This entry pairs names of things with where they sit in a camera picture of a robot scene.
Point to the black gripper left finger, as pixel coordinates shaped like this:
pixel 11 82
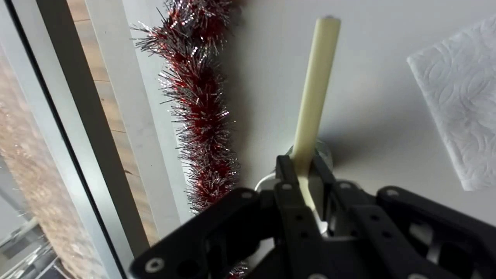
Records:
pixel 299 240

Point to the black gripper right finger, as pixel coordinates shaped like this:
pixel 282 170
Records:
pixel 366 243

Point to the cream plastic spoon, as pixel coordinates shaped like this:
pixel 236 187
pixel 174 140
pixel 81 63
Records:
pixel 313 97

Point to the flat white paper napkin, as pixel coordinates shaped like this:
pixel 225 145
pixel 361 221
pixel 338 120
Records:
pixel 458 82

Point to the red silver tinsel garland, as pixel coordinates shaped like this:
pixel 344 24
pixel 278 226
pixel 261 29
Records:
pixel 191 37

